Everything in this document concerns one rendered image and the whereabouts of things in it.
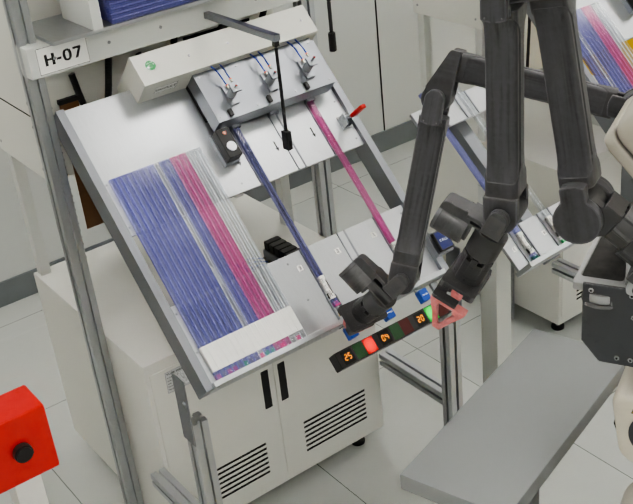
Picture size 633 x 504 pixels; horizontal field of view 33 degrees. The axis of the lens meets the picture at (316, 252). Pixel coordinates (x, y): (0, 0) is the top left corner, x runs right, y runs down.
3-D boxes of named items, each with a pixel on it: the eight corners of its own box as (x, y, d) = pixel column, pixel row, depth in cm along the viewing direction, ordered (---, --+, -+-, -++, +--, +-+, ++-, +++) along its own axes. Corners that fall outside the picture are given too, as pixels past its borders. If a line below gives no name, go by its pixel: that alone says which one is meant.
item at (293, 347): (433, 282, 261) (446, 272, 255) (207, 396, 229) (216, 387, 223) (430, 278, 261) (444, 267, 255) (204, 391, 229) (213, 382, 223)
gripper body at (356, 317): (334, 309, 231) (348, 298, 224) (371, 293, 236) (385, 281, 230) (348, 335, 230) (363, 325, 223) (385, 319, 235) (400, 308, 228)
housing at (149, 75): (299, 60, 274) (318, 30, 262) (132, 116, 250) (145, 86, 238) (284, 35, 275) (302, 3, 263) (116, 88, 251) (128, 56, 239)
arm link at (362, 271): (411, 284, 217) (419, 272, 225) (373, 243, 217) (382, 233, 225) (371, 320, 221) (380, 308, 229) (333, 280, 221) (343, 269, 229)
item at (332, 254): (435, 274, 259) (441, 269, 256) (207, 388, 227) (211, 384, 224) (396, 208, 262) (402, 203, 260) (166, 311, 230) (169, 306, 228)
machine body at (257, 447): (386, 442, 315) (371, 261, 285) (184, 560, 280) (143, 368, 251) (263, 353, 362) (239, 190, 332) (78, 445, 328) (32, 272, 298)
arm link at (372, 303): (388, 312, 220) (403, 295, 223) (365, 288, 220) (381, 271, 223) (373, 322, 226) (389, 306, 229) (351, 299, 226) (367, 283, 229)
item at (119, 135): (356, 152, 268) (364, 143, 263) (125, 245, 236) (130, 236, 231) (293, 45, 273) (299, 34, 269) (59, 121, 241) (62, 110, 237)
